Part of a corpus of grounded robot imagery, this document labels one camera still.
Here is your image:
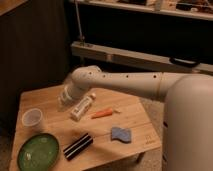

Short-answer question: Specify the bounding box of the wooden table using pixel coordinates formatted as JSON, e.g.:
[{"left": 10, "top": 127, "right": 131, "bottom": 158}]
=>
[{"left": 18, "top": 86, "right": 161, "bottom": 171}]

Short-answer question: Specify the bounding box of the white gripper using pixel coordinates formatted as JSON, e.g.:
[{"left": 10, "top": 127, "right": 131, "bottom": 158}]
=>
[{"left": 58, "top": 84, "right": 84, "bottom": 106}]

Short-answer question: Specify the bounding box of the green round plate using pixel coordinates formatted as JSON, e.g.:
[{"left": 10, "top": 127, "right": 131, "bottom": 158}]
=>
[{"left": 17, "top": 133, "right": 59, "bottom": 171}]

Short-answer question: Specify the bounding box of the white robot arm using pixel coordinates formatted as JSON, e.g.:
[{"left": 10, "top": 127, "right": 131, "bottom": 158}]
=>
[{"left": 59, "top": 66, "right": 213, "bottom": 171}]

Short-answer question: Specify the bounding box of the upper shelf with clutter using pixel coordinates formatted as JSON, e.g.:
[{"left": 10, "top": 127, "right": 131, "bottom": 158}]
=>
[{"left": 69, "top": 0, "right": 213, "bottom": 21}]

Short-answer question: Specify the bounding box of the black white striped box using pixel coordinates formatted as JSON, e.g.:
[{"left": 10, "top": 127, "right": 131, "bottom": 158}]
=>
[{"left": 63, "top": 133, "right": 93, "bottom": 161}]

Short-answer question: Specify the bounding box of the white plastic bottle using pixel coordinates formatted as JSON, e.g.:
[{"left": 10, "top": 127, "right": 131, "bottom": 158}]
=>
[{"left": 71, "top": 93, "right": 96, "bottom": 121}]

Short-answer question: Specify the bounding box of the blue sponge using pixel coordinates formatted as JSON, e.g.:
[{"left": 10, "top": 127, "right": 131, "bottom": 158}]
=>
[{"left": 111, "top": 127, "right": 132, "bottom": 143}]

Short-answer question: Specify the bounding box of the metal pole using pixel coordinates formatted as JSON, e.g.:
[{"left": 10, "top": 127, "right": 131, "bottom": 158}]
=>
[{"left": 74, "top": 0, "right": 85, "bottom": 45}]

